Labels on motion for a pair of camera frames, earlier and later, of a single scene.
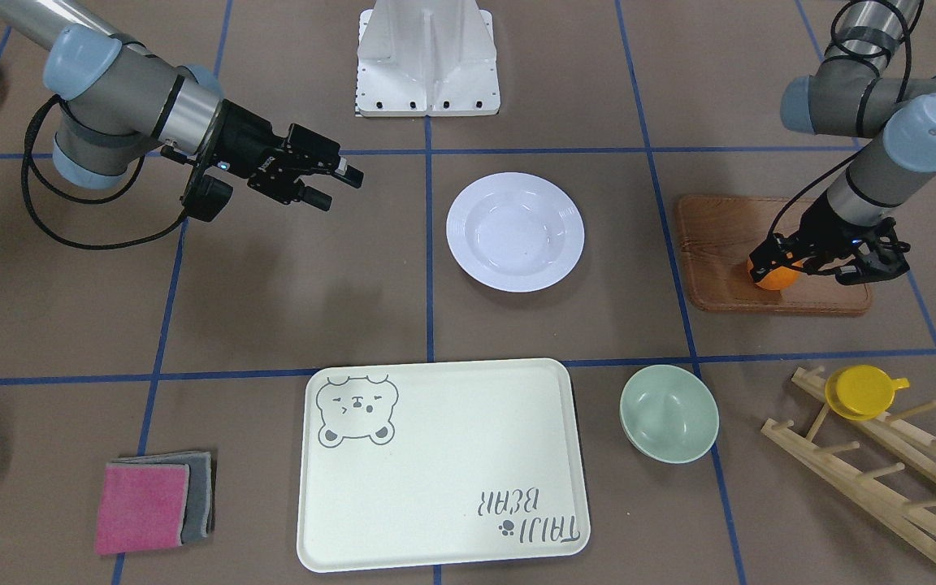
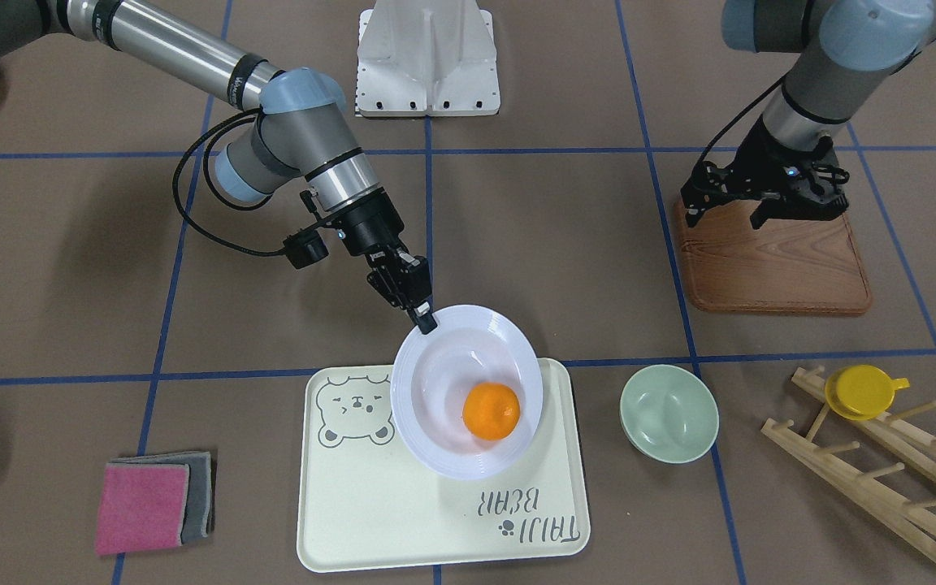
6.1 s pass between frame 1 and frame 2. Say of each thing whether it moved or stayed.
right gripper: moved
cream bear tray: stayed
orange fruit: moved
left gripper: moved
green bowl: stayed
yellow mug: stayed
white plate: moved
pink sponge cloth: stayed
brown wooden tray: stayed
